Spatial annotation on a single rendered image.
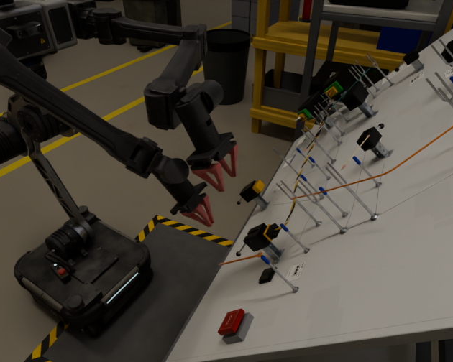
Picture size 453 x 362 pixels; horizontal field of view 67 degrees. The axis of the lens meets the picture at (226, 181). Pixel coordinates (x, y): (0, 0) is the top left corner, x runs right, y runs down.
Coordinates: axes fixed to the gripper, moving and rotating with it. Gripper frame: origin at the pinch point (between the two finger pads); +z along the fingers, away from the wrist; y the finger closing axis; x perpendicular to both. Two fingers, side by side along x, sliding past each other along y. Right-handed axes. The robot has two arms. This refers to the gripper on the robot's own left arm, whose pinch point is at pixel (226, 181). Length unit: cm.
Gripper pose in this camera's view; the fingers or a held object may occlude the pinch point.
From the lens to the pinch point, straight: 76.0
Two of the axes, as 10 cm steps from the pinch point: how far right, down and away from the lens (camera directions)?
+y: 4.8, -5.9, 6.5
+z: 4.0, 8.1, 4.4
